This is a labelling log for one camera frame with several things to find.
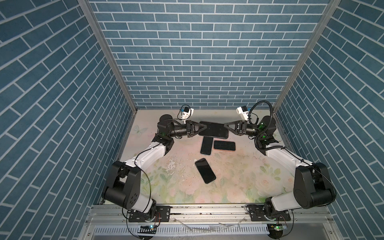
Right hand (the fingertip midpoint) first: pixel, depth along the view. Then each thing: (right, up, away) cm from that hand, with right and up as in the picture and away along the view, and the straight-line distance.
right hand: (223, 127), depth 72 cm
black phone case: (-5, -1, -1) cm, 5 cm away
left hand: (-9, -1, -1) cm, 9 cm away
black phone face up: (-8, -27, +19) cm, 34 cm away
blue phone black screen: (-7, -13, +27) cm, 31 cm away
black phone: (+6, -14, +29) cm, 32 cm away
